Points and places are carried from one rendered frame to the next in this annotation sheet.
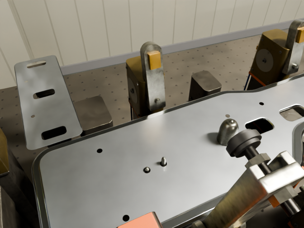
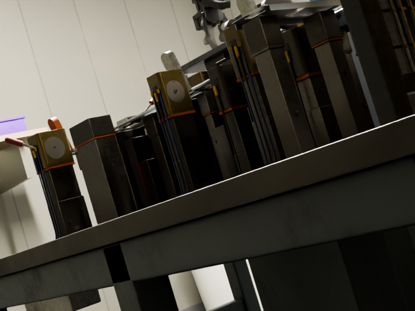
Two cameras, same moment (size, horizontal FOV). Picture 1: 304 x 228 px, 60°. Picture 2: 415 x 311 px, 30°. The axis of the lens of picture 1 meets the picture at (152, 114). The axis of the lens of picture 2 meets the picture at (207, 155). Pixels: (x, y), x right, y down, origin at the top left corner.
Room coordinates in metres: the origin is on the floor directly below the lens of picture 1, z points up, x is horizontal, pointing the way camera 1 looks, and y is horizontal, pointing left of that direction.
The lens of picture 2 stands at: (1.12, 1.64, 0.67)
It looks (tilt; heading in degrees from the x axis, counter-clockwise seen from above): 4 degrees up; 253
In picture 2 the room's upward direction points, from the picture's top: 17 degrees counter-clockwise
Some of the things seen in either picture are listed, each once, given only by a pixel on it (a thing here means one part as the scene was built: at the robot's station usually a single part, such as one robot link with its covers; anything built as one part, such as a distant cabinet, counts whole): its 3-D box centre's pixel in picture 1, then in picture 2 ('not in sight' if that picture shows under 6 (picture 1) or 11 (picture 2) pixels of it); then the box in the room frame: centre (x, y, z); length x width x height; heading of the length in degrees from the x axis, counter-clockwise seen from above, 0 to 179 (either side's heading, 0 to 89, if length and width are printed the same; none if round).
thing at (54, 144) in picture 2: not in sight; (57, 187); (0.87, -0.90, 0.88); 0.14 x 0.09 x 0.36; 25
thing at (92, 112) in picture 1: (99, 148); (310, 94); (0.40, 0.13, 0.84); 0.12 x 0.07 x 0.28; 25
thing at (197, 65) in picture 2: not in sight; (220, 53); (0.23, -0.79, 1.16); 0.37 x 0.14 x 0.02; 115
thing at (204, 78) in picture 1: (195, 119); (235, 125); (0.50, -0.12, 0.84); 0.10 x 0.05 x 0.29; 25
